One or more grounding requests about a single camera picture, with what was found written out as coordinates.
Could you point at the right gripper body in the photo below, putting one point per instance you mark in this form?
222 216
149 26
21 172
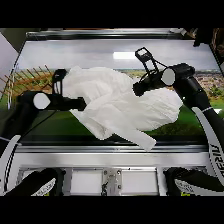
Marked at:
148 85

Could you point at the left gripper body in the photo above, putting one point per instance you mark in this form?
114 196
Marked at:
68 104

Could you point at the white long-sleeved shirt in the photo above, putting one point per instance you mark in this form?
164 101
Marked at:
120 103

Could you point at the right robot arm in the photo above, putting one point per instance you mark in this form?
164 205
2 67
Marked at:
200 100

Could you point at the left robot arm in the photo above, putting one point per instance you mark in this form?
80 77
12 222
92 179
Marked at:
20 113

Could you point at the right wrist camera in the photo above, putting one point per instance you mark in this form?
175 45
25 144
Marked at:
146 63

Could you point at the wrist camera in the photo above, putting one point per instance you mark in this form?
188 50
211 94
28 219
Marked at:
146 63
57 83

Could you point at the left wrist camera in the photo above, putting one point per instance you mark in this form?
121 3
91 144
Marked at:
57 83

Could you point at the silver frame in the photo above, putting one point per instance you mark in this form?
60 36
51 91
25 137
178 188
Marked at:
86 156

